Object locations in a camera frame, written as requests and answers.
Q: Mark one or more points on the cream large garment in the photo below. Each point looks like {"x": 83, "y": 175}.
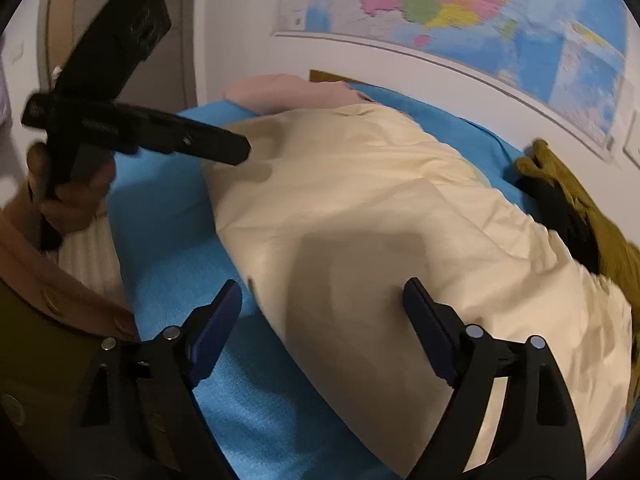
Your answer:
{"x": 375, "y": 210}

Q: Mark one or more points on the white ribbed cloth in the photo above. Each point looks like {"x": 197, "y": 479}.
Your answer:
{"x": 90, "y": 260}

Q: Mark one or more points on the person's left hand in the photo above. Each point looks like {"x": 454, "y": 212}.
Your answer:
{"x": 75, "y": 202}

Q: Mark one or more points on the pink garment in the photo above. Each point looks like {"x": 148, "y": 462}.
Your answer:
{"x": 280, "y": 90}

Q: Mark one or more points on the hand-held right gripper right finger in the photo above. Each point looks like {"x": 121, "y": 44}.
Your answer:
{"x": 429, "y": 332}

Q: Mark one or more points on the white wall socket panel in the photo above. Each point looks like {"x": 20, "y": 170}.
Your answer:
{"x": 634, "y": 145}

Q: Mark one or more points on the person's left forearm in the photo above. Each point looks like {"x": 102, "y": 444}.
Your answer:
{"x": 45, "y": 280}

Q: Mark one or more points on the colourful wall map poster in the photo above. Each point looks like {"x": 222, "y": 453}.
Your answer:
{"x": 450, "y": 0}

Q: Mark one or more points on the olive green garment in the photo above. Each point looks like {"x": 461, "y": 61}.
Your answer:
{"x": 615, "y": 240}

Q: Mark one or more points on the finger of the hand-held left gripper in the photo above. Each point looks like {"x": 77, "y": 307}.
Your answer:
{"x": 215, "y": 142}

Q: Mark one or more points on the black cloth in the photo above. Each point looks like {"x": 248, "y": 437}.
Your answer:
{"x": 565, "y": 220}

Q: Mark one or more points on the person's olive jacket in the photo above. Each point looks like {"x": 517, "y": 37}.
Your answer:
{"x": 40, "y": 375}

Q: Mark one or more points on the beige door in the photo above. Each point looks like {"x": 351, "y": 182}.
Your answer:
{"x": 185, "y": 60}

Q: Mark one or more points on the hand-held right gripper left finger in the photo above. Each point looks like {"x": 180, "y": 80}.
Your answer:
{"x": 216, "y": 335}

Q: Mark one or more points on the blue bed sheet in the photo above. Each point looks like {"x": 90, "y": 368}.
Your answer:
{"x": 170, "y": 260}

